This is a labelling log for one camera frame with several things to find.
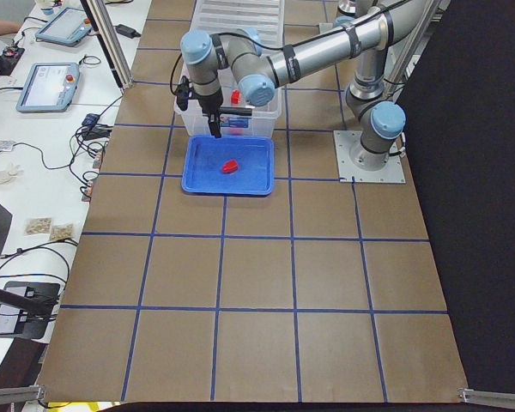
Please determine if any clear plastic box lid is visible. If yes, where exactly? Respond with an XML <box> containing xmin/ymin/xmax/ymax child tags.
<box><xmin>190</xmin><ymin>0</ymin><xmax>285</xmax><ymax>47</ymax></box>

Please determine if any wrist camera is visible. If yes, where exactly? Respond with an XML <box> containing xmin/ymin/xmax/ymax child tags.
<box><xmin>174</xmin><ymin>76</ymin><xmax>193</xmax><ymax>112</ymax></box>

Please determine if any black power adapter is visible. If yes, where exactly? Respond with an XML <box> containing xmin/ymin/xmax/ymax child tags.
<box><xmin>115</xmin><ymin>24</ymin><xmax>141</xmax><ymax>39</ymax></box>

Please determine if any teach pendant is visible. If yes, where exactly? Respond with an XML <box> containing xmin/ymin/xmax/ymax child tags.
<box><xmin>35</xmin><ymin>8</ymin><xmax>92</xmax><ymax>46</ymax></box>
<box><xmin>16</xmin><ymin>62</ymin><xmax>80</xmax><ymax>113</ymax></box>

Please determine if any blue plastic tray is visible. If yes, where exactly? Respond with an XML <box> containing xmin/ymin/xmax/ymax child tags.
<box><xmin>181</xmin><ymin>136</ymin><xmax>275</xmax><ymax>197</ymax></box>

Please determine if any aluminium frame post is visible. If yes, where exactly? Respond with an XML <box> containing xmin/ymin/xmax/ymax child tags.
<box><xmin>81</xmin><ymin>0</ymin><xmax>133</xmax><ymax>90</ymax></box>

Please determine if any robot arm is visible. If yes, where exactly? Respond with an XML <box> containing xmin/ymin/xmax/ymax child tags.
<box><xmin>172</xmin><ymin>0</ymin><xmax>426</xmax><ymax>171</ymax></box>

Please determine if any far teach pendant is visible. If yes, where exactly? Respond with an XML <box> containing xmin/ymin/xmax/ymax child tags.
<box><xmin>35</xmin><ymin>8</ymin><xmax>92</xmax><ymax>46</ymax></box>

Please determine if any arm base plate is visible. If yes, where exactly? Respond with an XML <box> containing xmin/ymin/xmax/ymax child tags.
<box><xmin>333</xmin><ymin>130</ymin><xmax>406</xmax><ymax>185</ymax></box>

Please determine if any near teach pendant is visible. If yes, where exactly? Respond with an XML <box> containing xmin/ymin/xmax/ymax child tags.
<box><xmin>16</xmin><ymin>62</ymin><xmax>80</xmax><ymax>113</ymax></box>

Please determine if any clear plastic storage box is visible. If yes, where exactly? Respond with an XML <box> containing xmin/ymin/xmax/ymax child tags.
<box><xmin>173</xmin><ymin>69</ymin><xmax>282</xmax><ymax>137</ymax></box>

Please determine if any red block under lid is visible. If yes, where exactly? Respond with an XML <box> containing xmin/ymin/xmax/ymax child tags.
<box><xmin>227</xmin><ymin>128</ymin><xmax>247</xmax><ymax>136</ymax></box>

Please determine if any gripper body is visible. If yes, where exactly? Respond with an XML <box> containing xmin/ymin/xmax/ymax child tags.
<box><xmin>197</xmin><ymin>89</ymin><xmax>223</xmax><ymax>123</ymax></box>

